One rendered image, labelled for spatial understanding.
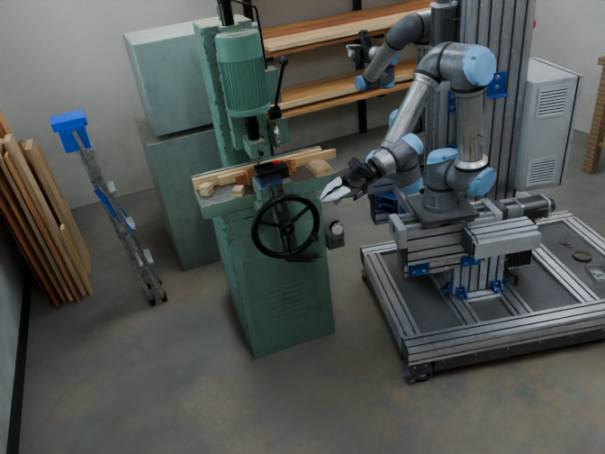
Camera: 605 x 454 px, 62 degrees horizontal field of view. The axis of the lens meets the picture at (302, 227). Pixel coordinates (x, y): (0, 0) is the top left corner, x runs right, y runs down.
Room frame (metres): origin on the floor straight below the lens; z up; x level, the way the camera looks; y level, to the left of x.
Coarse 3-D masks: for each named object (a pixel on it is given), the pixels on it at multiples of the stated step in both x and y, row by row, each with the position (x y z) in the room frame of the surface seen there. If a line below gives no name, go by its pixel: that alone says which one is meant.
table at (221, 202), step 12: (300, 168) 2.06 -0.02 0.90; (300, 180) 1.94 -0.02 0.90; (312, 180) 1.94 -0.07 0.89; (324, 180) 1.96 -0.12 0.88; (216, 192) 1.93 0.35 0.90; (228, 192) 1.92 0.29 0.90; (252, 192) 1.89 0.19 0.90; (300, 192) 1.93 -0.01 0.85; (204, 204) 1.83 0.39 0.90; (216, 204) 1.83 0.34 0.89; (228, 204) 1.84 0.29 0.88; (240, 204) 1.85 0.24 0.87; (252, 204) 1.87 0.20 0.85; (288, 204) 1.81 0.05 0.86; (300, 204) 1.82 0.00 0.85; (204, 216) 1.81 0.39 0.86; (216, 216) 1.82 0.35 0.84
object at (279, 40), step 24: (360, 0) 4.72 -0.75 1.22; (432, 0) 4.71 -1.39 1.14; (288, 24) 4.40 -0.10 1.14; (312, 24) 4.25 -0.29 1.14; (336, 24) 4.19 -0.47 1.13; (360, 24) 4.26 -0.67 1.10; (384, 24) 4.23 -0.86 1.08; (288, 48) 4.01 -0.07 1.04; (312, 48) 4.07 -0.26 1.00; (360, 72) 4.58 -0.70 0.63; (408, 72) 4.44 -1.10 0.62; (288, 96) 4.11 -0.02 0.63; (312, 96) 4.10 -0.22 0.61; (336, 96) 4.24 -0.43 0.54; (360, 96) 4.21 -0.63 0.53; (360, 120) 4.72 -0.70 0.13
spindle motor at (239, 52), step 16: (224, 32) 2.09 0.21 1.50; (240, 32) 2.04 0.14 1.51; (256, 32) 2.02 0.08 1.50; (224, 48) 1.98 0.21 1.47; (240, 48) 1.96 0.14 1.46; (256, 48) 1.99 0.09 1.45; (224, 64) 1.99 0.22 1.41; (240, 64) 1.97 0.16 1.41; (256, 64) 1.98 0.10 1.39; (224, 80) 2.01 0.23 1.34; (240, 80) 1.97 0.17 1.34; (256, 80) 1.98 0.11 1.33; (240, 96) 1.97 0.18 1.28; (256, 96) 1.98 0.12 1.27; (240, 112) 1.97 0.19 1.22; (256, 112) 1.97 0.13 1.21
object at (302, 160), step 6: (324, 150) 2.14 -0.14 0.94; (330, 150) 2.13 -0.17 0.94; (300, 156) 2.11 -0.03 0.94; (306, 156) 2.10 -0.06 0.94; (312, 156) 2.11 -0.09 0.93; (318, 156) 2.12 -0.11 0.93; (324, 156) 2.12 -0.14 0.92; (330, 156) 2.13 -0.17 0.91; (336, 156) 2.14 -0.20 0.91; (300, 162) 2.09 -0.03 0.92; (306, 162) 2.10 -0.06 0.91; (228, 174) 2.01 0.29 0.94; (234, 174) 2.01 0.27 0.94; (222, 180) 1.99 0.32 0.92; (228, 180) 2.00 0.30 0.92; (234, 180) 2.01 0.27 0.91
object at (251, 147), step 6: (246, 138) 2.08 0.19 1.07; (246, 144) 2.06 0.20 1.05; (252, 144) 2.00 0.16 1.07; (258, 144) 2.00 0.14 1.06; (264, 144) 2.01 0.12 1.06; (246, 150) 2.09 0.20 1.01; (252, 150) 1.99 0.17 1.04; (264, 150) 2.01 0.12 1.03; (252, 156) 1.99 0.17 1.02; (258, 156) 2.00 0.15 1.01; (264, 156) 2.01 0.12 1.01
